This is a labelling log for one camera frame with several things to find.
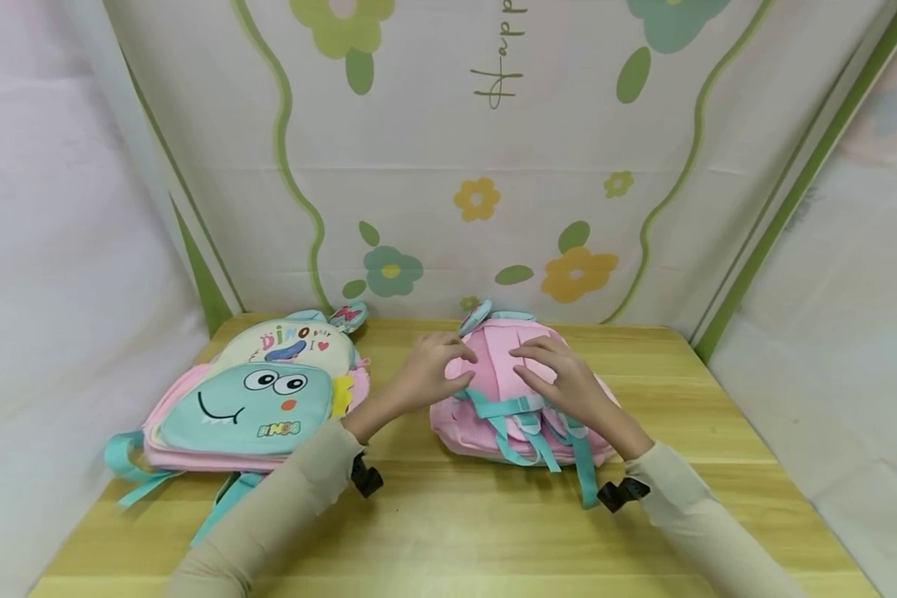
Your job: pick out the person's left thumb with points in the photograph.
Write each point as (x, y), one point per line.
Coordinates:
(460, 375)

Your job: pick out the dinosaur face backpack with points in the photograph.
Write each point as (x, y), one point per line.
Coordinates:
(258, 403)

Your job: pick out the person's left fingers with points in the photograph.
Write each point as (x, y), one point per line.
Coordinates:
(445, 345)

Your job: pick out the black wrist band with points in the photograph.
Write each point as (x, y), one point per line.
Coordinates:
(366, 479)
(622, 493)

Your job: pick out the person's right hand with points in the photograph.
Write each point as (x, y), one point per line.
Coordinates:
(572, 386)

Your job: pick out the person's left hand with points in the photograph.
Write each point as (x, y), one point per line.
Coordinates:
(418, 382)

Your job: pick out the person's right thumb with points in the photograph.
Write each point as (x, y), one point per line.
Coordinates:
(532, 384)

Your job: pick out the person's right forearm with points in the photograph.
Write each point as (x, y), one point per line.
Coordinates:
(706, 531)

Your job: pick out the person's right fingers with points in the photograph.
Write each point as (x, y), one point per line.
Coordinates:
(542, 350)

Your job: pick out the person's left forearm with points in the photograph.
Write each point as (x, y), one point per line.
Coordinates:
(284, 515)

